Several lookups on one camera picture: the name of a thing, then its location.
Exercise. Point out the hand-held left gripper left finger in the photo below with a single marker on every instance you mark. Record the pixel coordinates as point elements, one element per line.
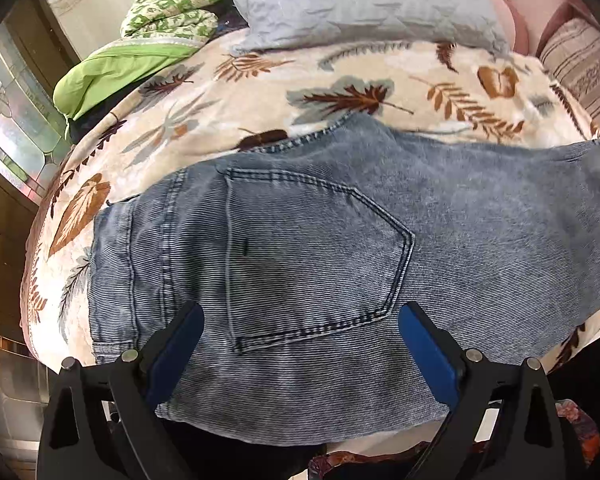
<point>180,345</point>

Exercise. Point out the beige leaf printed blanket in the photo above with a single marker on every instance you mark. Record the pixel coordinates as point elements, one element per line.
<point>180,110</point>

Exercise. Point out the brown striped cushion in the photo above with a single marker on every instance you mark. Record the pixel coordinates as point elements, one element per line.
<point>585,65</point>

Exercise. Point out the pink pillow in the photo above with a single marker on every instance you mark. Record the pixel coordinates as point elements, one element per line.
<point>535,5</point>

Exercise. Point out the stained glass wooden door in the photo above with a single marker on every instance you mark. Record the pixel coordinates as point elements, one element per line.
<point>15,110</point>

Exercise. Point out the blue denim pants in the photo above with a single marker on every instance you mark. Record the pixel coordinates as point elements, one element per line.
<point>305,240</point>

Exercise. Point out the plain green cloth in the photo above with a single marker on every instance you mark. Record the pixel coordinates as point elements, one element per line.
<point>105,75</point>

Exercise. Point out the green patterned quilt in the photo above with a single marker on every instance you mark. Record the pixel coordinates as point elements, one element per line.
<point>175,10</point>

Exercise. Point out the dark navy cloth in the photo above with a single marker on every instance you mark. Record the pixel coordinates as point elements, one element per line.
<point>87,129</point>

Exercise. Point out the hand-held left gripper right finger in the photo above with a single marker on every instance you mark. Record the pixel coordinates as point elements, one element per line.
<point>425,347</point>

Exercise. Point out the grey quilted pillow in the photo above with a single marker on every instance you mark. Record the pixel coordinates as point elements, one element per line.
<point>355,0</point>

